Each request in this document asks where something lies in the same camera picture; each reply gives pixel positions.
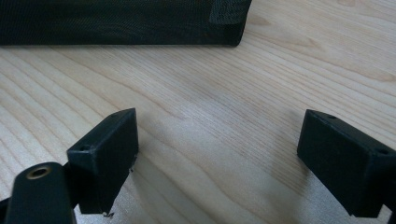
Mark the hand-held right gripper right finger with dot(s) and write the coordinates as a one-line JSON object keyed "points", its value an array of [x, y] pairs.
{"points": [[345, 161]]}

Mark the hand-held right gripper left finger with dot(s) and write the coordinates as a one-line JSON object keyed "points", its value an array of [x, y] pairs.
{"points": [[104, 161]]}

